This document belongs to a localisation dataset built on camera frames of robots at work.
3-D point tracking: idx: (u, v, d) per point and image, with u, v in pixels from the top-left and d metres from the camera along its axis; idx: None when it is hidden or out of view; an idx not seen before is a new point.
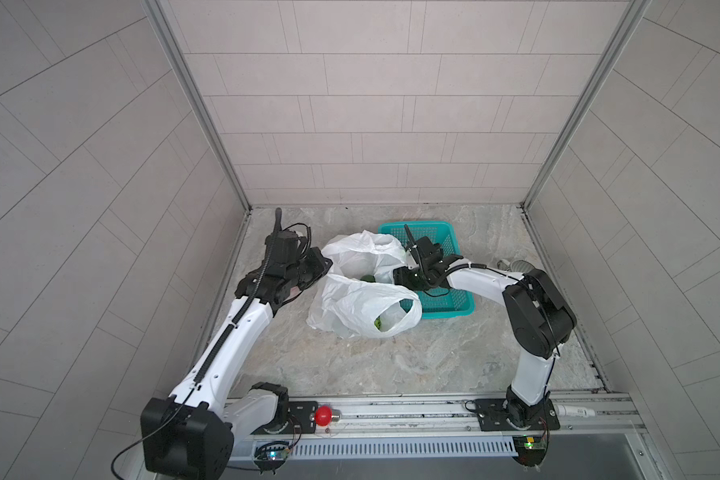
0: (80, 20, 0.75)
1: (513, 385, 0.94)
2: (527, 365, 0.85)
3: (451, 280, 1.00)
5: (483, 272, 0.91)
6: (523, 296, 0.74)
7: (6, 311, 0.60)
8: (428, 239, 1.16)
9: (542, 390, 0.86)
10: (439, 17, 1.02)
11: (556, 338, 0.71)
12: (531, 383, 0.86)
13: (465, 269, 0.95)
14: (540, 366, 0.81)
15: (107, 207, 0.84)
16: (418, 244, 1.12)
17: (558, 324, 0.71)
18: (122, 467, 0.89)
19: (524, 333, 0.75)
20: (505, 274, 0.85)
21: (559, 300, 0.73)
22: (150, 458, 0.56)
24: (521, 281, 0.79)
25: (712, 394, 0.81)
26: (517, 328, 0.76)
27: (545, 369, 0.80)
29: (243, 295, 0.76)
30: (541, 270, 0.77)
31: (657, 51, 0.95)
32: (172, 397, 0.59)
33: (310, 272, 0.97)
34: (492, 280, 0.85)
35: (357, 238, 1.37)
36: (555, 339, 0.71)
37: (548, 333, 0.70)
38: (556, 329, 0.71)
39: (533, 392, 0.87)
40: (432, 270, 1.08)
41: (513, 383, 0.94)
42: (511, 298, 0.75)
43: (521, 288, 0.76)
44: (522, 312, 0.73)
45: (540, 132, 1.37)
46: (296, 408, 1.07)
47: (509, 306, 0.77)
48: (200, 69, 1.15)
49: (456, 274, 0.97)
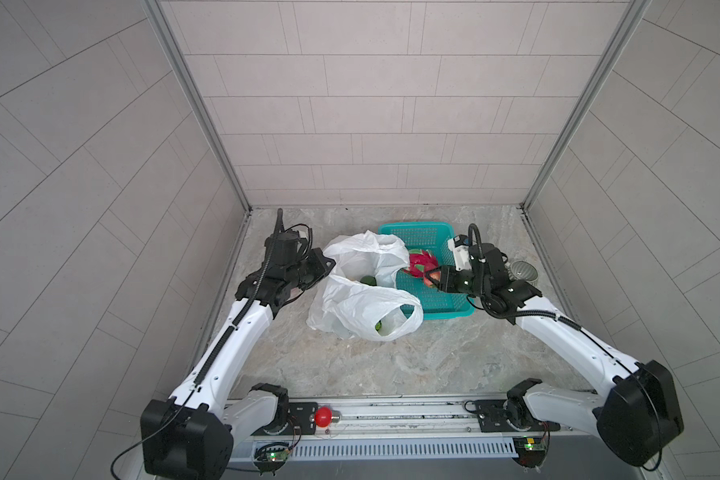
0: (80, 21, 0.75)
1: (528, 397, 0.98)
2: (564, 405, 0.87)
3: (521, 321, 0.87)
5: (576, 336, 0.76)
6: (637, 399, 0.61)
7: (5, 312, 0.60)
8: (496, 251, 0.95)
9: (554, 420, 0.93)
10: (439, 18, 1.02)
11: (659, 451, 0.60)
12: (553, 415, 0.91)
13: (551, 321, 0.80)
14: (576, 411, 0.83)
15: (107, 207, 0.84)
16: (488, 260, 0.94)
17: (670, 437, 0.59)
18: (122, 468, 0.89)
19: (618, 433, 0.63)
20: (610, 353, 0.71)
21: (676, 408, 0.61)
22: (149, 462, 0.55)
24: (631, 373, 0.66)
25: (712, 395, 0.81)
26: (610, 426, 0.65)
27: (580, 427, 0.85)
29: (243, 296, 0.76)
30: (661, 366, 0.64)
31: (657, 52, 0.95)
32: (173, 398, 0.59)
33: (311, 274, 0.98)
34: (593, 357, 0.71)
35: (360, 238, 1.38)
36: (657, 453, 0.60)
37: (653, 445, 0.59)
38: (665, 443, 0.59)
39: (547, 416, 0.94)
40: (498, 297, 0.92)
41: (529, 394, 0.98)
42: (621, 397, 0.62)
43: (635, 387, 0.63)
44: (630, 417, 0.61)
45: (540, 132, 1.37)
46: (297, 409, 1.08)
47: (613, 403, 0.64)
48: (200, 70, 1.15)
49: (534, 321, 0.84)
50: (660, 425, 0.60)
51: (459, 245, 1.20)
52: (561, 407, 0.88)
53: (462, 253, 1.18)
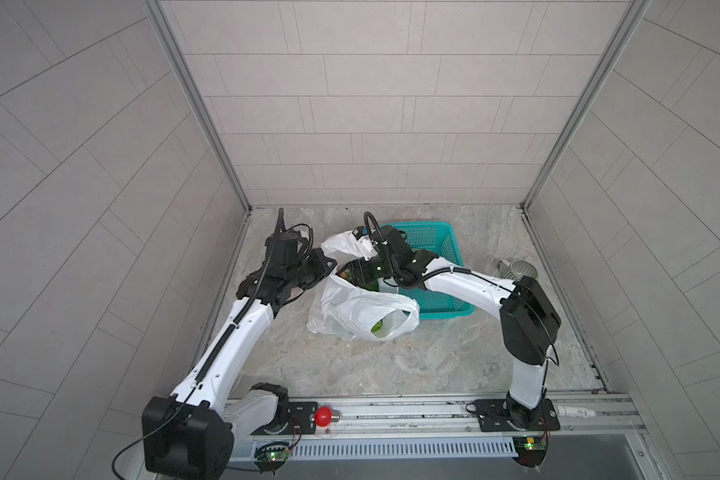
0: (80, 20, 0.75)
1: (512, 391, 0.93)
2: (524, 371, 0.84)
3: (428, 284, 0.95)
5: (468, 278, 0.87)
6: (520, 311, 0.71)
7: (6, 312, 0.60)
8: (391, 229, 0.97)
9: (541, 393, 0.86)
10: (439, 18, 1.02)
11: (546, 345, 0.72)
12: (529, 387, 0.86)
13: (446, 274, 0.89)
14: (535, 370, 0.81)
15: (107, 207, 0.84)
16: (389, 240, 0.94)
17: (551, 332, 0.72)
18: (123, 467, 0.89)
19: (516, 344, 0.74)
20: (496, 283, 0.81)
21: (549, 307, 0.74)
22: (149, 458, 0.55)
24: (512, 292, 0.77)
25: (712, 395, 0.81)
26: (510, 340, 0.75)
27: (541, 372, 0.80)
29: (244, 296, 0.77)
30: (531, 277, 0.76)
31: (657, 52, 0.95)
32: (174, 395, 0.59)
33: (312, 274, 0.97)
34: (483, 290, 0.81)
35: (340, 239, 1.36)
36: (546, 348, 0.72)
37: (542, 343, 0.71)
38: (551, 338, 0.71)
39: (534, 397, 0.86)
40: (406, 270, 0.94)
41: (512, 389, 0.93)
42: (509, 314, 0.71)
43: (517, 302, 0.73)
44: (519, 327, 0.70)
45: (540, 132, 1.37)
46: (297, 408, 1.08)
47: (504, 320, 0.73)
48: (200, 69, 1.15)
49: (436, 279, 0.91)
50: (542, 325, 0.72)
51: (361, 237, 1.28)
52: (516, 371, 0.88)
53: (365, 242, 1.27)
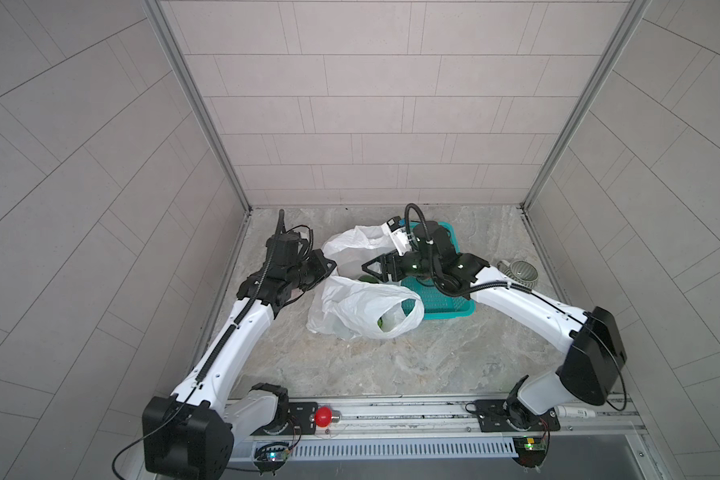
0: (80, 21, 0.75)
1: (521, 395, 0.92)
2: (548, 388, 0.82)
3: (473, 295, 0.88)
5: (527, 299, 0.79)
6: (593, 348, 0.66)
7: (5, 312, 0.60)
8: (441, 229, 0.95)
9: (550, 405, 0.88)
10: (438, 18, 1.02)
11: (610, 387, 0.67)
12: (540, 397, 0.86)
13: (503, 289, 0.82)
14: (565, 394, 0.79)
15: (107, 207, 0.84)
16: (436, 240, 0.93)
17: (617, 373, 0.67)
18: (123, 467, 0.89)
19: (576, 382, 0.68)
20: (562, 311, 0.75)
21: (618, 346, 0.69)
22: (150, 458, 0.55)
24: (584, 325, 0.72)
25: (713, 395, 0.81)
26: (569, 377, 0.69)
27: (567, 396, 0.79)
29: (245, 296, 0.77)
30: (603, 310, 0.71)
31: (657, 52, 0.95)
32: (174, 395, 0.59)
33: (312, 275, 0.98)
34: (548, 317, 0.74)
35: (351, 235, 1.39)
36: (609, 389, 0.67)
37: (607, 384, 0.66)
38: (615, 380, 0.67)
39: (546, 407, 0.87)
40: (449, 276, 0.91)
41: (521, 391, 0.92)
42: (582, 350, 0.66)
43: (589, 337, 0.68)
44: (589, 365, 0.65)
45: (540, 132, 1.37)
46: (297, 408, 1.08)
47: (571, 355, 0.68)
48: (200, 70, 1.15)
49: (488, 293, 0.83)
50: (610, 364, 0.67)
51: (396, 229, 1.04)
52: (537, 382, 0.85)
53: (401, 236, 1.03)
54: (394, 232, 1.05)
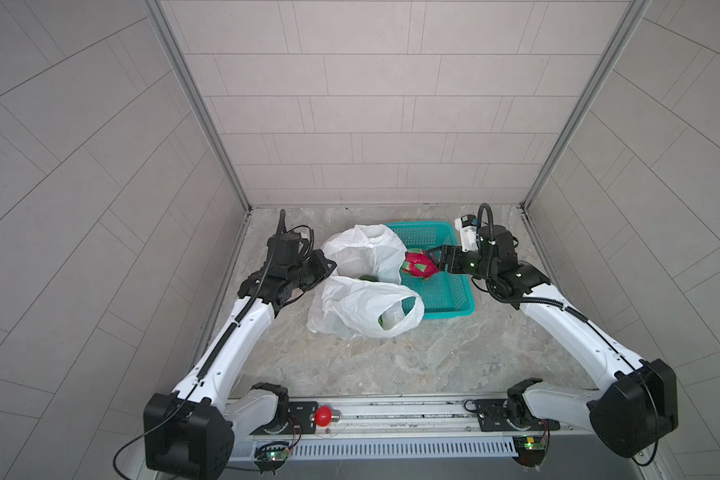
0: (80, 21, 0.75)
1: (526, 393, 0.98)
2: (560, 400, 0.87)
3: (522, 308, 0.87)
5: (582, 328, 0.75)
6: (638, 396, 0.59)
7: (5, 311, 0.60)
8: (508, 234, 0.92)
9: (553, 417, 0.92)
10: (439, 18, 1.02)
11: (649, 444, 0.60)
12: (550, 407, 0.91)
13: (558, 311, 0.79)
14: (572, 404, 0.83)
15: (107, 207, 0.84)
16: (499, 243, 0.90)
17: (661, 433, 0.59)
18: (122, 465, 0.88)
19: (609, 424, 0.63)
20: (615, 350, 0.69)
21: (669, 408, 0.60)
22: (149, 457, 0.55)
24: (632, 370, 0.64)
25: (712, 395, 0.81)
26: (602, 416, 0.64)
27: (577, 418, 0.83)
29: (246, 295, 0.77)
30: (664, 363, 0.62)
31: (657, 52, 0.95)
32: (176, 392, 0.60)
33: (312, 274, 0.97)
34: (597, 350, 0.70)
35: (350, 234, 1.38)
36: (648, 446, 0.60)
37: (647, 441, 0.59)
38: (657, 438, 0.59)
39: (546, 413, 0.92)
40: (504, 281, 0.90)
41: (529, 391, 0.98)
42: (623, 394, 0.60)
43: (636, 382, 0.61)
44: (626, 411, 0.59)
45: (540, 132, 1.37)
46: (296, 408, 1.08)
47: (609, 394, 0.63)
48: (200, 69, 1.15)
49: (542, 309, 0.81)
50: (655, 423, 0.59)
51: (467, 226, 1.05)
52: (556, 398, 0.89)
53: (470, 233, 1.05)
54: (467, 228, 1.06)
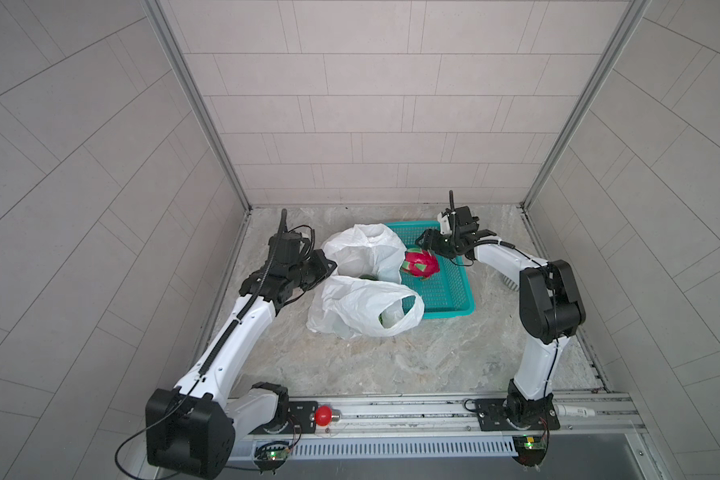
0: (80, 20, 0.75)
1: (515, 379, 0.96)
2: (532, 356, 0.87)
3: (476, 253, 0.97)
5: (509, 251, 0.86)
6: (538, 279, 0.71)
7: (5, 312, 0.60)
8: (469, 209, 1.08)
9: (542, 386, 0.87)
10: (439, 17, 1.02)
11: (558, 327, 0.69)
12: (530, 376, 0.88)
13: (492, 244, 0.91)
14: (541, 354, 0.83)
15: (107, 207, 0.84)
16: (458, 211, 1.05)
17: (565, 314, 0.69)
18: (125, 458, 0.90)
19: (528, 314, 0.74)
20: (530, 258, 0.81)
21: (573, 294, 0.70)
22: (152, 451, 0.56)
24: (542, 267, 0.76)
25: (712, 394, 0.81)
26: (523, 310, 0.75)
27: (546, 357, 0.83)
29: (248, 293, 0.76)
30: (567, 262, 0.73)
31: (657, 51, 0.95)
32: (177, 388, 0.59)
33: (312, 274, 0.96)
34: (514, 259, 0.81)
35: (349, 234, 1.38)
36: (556, 328, 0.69)
37: (552, 320, 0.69)
38: (561, 319, 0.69)
39: (533, 386, 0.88)
40: (463, 240, 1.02)
41: (516, 375, 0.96)
42: (526, 279, 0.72)
43: (539, 272, 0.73)
44: (530, 293, 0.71)
45: (540, 131, 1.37)
46: (296, 408, 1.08)
47: (521, 285, 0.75)
48: (200, 69, 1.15)
49: (481, 246, 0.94)
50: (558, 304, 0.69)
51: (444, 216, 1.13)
52: (526, 359, 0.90)
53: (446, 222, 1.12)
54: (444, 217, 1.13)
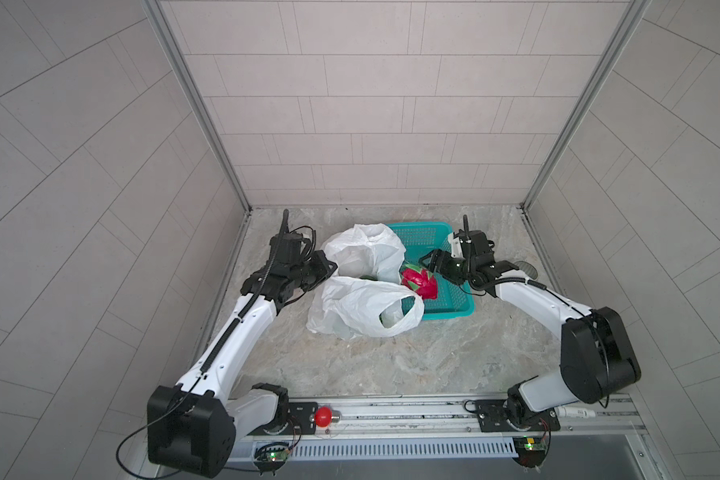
0: (80, 21, 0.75)
1: (523, 387, 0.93)
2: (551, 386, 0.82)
3: (498, 290, 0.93)
5: (540, 292, 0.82)
6: (586, 334, 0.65)
7: (5, 312, 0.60)
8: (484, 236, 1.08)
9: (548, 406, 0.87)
10: (439, 18, 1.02)
11: (611, 388, 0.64)
12: (542, 396, 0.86)
13: (519, 284, 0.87)
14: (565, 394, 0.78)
15: (107, 207, 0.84)
16: (474, 240, 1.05)
17: (619, 373, 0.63)
18: (126, 455, 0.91)
19: (575, 371, 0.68)
20: (567, 303, 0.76)
21: (625, 350, 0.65)
22: (152, 449, 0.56)
24: (585, 317, 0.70)
25: (712, 395, 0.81)
26: (567, 365, 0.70)
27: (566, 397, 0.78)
29: (248, 292, 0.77)
30: (612, 310, 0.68)
31: (657, 52, 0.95)
32: (179, 384, 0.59)
33: (313, 275, 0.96)
34: (551, 305, 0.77)
35: (349, 234, 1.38)
36: (609, 389, 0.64)
37: (605, 381, 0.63)
38: (616, 380, 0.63)
39: (541, 404, 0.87)
40: (481, 272, 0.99)
41: (524, 385, 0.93)
42: (571, 335, 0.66)
43: (586, 325, 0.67)
44: (579, 350, 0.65)
45: (540, 132, 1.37)
46: (297, 409, 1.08)
47: (565, 340, 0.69)
48: (200, 69, 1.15)
49: (507, 285, 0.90)
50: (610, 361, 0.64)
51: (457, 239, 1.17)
52: (542, 380, 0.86)
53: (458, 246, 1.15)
54: (455, 239, 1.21)
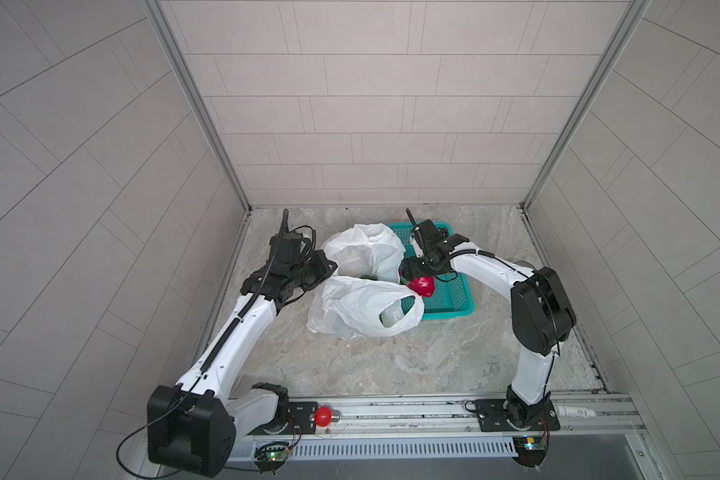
0: (80, 21, 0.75)
1: (514, 385, 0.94)
2: (526, 362, 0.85)
3: (454, 264, 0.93)
5: (490, 261, 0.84)
6: (531, 293, 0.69)
7: (6, 312, 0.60)
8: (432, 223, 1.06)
9: (542, 389, 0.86)
10: (439, 17, 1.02)
11: (555, 337, 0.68)
12: (529, 381, 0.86)
13: (471, 255, 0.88)
14: (539, 363, 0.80)
15: (107, 207, 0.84)
16: (421, 227, 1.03)
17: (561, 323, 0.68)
18: (125, 454, 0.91)
19: (523, 329, 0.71)
20: (514, 268, 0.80)
21: (563, 300, 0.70)
22: (153, 448, 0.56)
24: (529, 278, 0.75)
25: (712, 395, 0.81)
26: (517, 324, 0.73)
27: (544, 366, 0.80)
29: (249, 292, 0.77)
30: (550, 269, 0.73)
31: (657, 51, 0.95)
32: (179, 384, 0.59)
33: (313, 274, 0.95)
34: (500, 272, 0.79)
35: (349, 233, 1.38)
36: (554, 339, 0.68)
37: (550, 332, 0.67)
38: (561, 330, 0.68)
39: (533, 392, 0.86)
40: (435, 250, 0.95)
41: (515, 383, 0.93)
42: (518, 295, 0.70)
43: (529, 285, 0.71)
44: (526, 309, 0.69)
45: (540, 132, 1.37)
46: (296, 408, 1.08)
47: (513, 301, 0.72)
48: (200, 69, 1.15)
49: (460, 258, 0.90)
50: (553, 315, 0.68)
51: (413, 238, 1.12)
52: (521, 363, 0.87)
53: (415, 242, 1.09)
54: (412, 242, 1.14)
